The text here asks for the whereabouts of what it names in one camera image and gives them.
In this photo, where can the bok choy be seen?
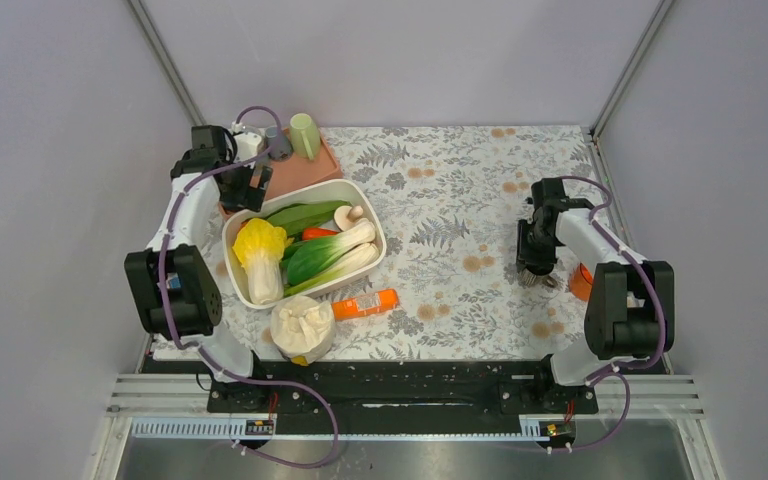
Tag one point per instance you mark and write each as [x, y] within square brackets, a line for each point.
[316, 255]
[356, 259]

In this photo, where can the light green mug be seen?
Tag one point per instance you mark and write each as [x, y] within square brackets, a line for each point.
[304, 136]

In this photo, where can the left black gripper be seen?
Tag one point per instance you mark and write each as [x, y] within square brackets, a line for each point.
[249, 197]

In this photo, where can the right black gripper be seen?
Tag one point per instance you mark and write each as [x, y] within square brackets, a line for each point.
[525, 255]

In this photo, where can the yellow napa cabbage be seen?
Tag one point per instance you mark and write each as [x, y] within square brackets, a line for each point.
[259, 247]

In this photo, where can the blue labelled box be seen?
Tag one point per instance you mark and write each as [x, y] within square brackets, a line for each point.
[173, 282]

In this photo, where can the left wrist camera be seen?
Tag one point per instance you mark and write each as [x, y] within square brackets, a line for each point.
[250, 141]

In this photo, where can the pink tray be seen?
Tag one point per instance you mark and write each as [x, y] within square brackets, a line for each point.
[297, 172]

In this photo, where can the small grey blue cup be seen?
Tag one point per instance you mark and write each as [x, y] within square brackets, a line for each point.
[278, 144]

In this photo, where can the green leaf vegetable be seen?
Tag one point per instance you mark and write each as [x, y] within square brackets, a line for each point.
[294, 219]

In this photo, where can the red pepper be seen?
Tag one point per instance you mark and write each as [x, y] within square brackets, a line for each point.
[317, 232]

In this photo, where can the orange mug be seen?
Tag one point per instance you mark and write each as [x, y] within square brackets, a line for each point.
[580, 283]

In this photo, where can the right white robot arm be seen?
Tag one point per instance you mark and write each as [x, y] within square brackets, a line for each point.
[628, 322]

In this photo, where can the upper bok choy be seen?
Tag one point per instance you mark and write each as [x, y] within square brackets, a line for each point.
[316, 255]

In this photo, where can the white mushroom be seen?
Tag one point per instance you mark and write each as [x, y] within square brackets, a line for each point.
[346, 217]

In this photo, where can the floral table mat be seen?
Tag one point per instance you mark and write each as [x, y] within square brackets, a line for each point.
[449, 200]

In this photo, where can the cream cloth bag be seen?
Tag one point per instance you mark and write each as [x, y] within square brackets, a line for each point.
[303, 329]

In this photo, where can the orange tube package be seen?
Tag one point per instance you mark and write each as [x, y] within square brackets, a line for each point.
[365, 305]

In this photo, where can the lower bok choy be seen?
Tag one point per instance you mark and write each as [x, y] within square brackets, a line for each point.
[356, 259]

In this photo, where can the dark brown mug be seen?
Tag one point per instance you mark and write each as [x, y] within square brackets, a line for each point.
[530, 279]

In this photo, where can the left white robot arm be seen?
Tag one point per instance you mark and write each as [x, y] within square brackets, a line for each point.
[175, 293]

